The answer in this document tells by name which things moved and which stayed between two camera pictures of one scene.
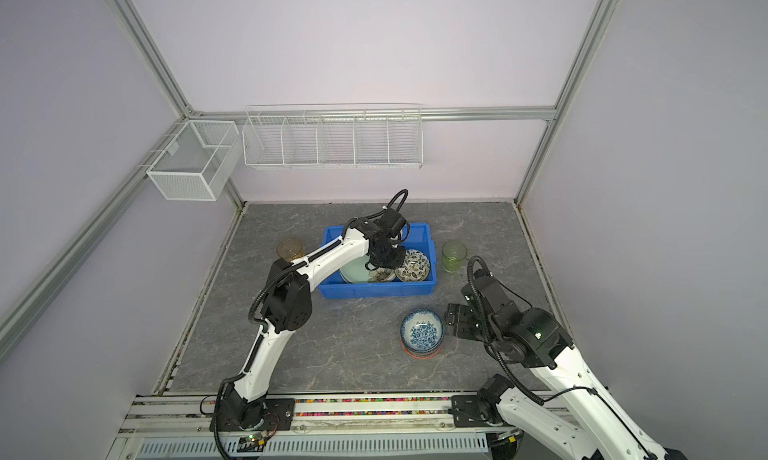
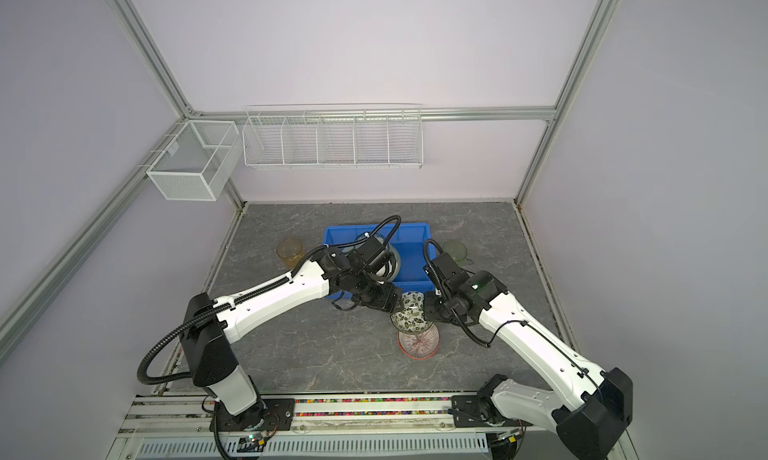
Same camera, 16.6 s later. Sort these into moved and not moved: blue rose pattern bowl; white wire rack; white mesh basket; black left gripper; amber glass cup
Moved: black left gripper; blue rose pattern bowl
Not moved: white wire rack; amber glass cup; white mesh basket
